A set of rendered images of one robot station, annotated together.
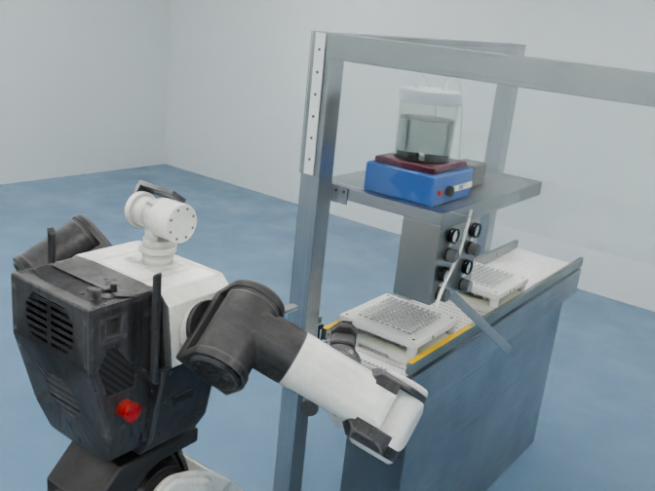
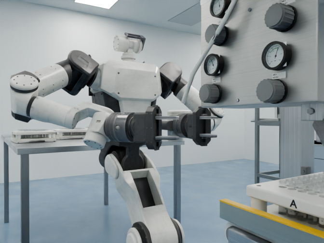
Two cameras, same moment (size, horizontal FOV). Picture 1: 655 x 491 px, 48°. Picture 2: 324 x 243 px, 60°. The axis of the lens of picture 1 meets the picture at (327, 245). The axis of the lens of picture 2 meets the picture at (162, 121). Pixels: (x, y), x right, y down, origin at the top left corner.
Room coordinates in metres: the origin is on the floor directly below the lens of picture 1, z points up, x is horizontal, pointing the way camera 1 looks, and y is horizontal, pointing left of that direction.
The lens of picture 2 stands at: (1.78, -0.77, 1.00)
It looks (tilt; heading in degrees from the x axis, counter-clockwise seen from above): 1 degrees down; 113
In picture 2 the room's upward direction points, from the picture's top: straight up
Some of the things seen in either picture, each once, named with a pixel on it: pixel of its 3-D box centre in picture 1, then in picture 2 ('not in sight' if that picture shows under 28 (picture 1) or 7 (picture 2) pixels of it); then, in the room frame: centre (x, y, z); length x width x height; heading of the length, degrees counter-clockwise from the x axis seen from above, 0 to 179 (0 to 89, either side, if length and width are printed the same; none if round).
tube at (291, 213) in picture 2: not in sight; (292, 205); (1.80, -0.25, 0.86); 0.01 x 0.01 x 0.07
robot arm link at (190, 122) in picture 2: not in sight; (195, 126); (1.51, 0.14, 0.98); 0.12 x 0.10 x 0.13; 136
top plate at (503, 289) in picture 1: (480, 278); not in sight; (2.31, -0.52, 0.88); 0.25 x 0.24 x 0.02; 55
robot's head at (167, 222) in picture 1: (161, 222); (127, 47); (1.17, 0.28, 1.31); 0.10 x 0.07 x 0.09; 55
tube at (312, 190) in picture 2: not in sight; (312, 211); (1.83, -0.27, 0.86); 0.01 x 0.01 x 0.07
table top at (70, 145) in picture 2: not in sight; (80, 139); (0.19, 1.16, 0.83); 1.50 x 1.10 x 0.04; 146
